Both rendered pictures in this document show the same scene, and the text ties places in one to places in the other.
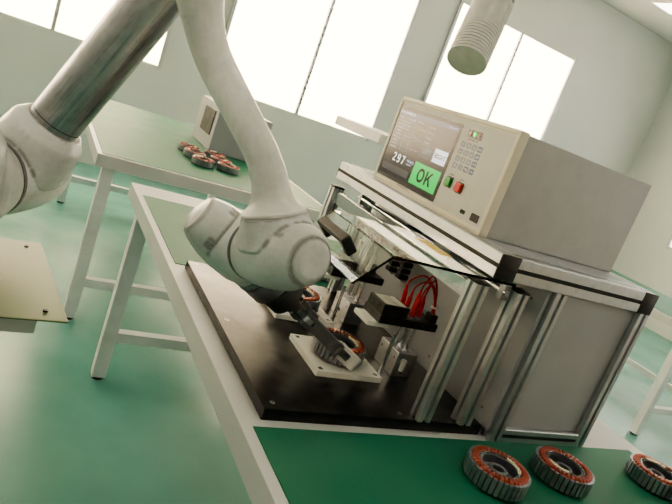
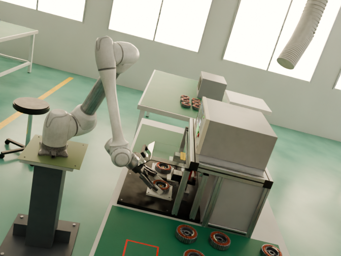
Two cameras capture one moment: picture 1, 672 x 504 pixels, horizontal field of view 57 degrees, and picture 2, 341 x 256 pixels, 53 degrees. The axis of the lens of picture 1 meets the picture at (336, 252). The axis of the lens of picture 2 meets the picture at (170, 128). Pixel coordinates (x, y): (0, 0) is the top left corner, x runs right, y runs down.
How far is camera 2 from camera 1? 1.13 m
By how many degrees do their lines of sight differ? 27
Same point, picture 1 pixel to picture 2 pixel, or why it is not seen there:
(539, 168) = (217, 131)
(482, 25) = (292, 47)
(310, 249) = (120, 156)
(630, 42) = not seen: outside the picture
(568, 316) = (229, 185)
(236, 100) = (111, 112)
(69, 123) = (89, 110)
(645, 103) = not seen: outside the picture
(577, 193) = (238, 139)
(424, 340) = not seen: hidden behind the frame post
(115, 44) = (98, 89)
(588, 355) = (244, 201)
